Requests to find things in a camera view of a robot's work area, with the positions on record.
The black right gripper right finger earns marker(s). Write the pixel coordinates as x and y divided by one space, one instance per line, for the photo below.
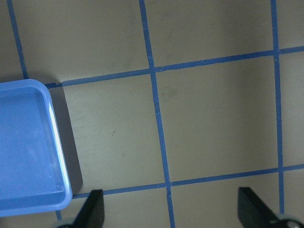
253 212

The blue plastic tray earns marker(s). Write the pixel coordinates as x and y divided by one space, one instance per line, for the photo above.
33 172

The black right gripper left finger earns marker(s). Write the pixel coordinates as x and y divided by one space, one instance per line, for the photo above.
92 213

